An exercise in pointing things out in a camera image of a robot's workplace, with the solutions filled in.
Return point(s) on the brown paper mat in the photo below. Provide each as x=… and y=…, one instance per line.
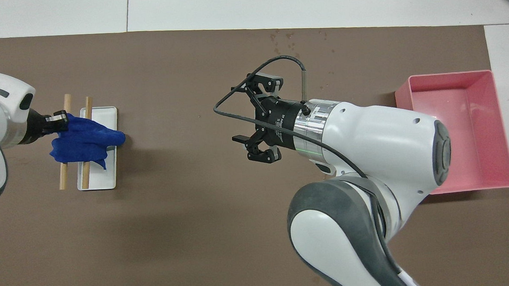
x=198, y=227

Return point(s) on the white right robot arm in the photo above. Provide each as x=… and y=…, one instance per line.
x=379, y=146

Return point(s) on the wooden rod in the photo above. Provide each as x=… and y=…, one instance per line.
x=62, y=177
x=85, y=176

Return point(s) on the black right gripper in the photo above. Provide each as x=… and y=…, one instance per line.
x=279, y=120

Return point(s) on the pink plastic bin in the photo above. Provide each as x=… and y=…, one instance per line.
x=464, y=121

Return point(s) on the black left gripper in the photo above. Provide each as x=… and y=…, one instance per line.
x=34, y=127

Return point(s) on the white towel rack tray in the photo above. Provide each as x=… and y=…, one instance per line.
x=105, y=175

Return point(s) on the blue towel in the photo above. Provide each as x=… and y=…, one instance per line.
x=82, y=142

